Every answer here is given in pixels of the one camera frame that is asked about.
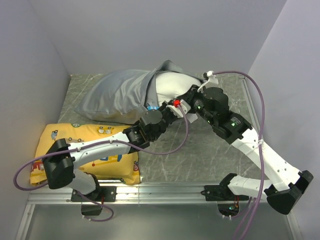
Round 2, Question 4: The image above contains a white pillow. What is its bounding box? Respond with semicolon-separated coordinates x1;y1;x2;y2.
148;71;202;107

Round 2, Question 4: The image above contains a grey pillowcase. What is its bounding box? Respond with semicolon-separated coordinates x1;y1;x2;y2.
75;60;204;125

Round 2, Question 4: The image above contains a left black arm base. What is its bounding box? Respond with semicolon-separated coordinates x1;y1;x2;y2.
70;174;117;222

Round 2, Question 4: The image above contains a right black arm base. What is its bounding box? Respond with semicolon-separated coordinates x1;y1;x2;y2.
200;173;252;220

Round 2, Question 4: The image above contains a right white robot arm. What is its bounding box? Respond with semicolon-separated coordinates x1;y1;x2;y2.
173;86;314;215

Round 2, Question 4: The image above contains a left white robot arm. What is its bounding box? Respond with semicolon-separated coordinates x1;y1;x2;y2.
42;99;191;201

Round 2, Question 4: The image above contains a yellow cartoon print pillow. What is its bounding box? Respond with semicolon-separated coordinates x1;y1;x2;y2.
35;123;141;186

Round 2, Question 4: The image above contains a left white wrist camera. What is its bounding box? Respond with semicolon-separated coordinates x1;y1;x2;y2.
166;99;191;118

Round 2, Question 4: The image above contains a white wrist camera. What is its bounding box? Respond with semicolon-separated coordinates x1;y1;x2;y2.
166;99;191;118
197;70;219;93

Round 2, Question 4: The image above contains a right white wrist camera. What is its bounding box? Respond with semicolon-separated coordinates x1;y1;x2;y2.
197;70;219;93

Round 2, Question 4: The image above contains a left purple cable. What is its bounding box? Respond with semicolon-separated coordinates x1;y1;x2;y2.
12;107;190;222

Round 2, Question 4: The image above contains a purple cable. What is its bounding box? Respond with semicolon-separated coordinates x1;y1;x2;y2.
213;70;266;240
12;107;190;222

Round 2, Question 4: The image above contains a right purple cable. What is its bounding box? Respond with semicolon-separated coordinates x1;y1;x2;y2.
213;70;266;240

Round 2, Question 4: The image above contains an aluminium side rail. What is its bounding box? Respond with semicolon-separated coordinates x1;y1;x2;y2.
238;75;260;132

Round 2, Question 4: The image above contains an aluminium front rail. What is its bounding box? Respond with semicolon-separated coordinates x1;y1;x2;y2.
16;180;301;240

